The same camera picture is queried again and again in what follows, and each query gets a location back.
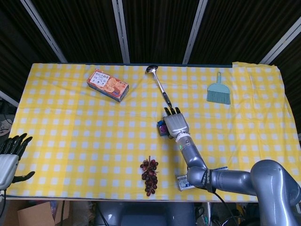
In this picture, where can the brown cardboard box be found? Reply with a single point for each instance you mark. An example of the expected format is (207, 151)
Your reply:
(35, 214)

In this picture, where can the yellow white checkered tablecloth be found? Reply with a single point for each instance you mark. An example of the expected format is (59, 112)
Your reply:
(94, 141)

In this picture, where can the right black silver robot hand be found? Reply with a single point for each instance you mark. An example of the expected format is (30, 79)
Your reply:
(176, 123)

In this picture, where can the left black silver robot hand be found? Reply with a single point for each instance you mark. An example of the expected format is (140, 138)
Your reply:
(7, 164)

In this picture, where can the white window frame post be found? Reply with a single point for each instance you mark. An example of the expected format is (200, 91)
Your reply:
(279, 43)
(44, 33)
(121, 33)
(194, 33)
(8, 98)

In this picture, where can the orange biscuit box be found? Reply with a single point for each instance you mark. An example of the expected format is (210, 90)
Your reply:
(107, 84)

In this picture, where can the dark red grape bunch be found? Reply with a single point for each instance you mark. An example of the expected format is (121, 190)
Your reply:
(149, 176)

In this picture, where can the blue white toothpaste box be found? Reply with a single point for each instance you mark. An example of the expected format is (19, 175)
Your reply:
(183, 183)

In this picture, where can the teal hand broom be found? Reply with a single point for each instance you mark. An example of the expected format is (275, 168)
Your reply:
(218, 94)

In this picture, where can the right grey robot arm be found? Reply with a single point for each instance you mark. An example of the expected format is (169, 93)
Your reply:
(235, 181)

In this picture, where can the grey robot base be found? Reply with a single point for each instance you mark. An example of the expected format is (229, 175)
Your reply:
(145, 215)

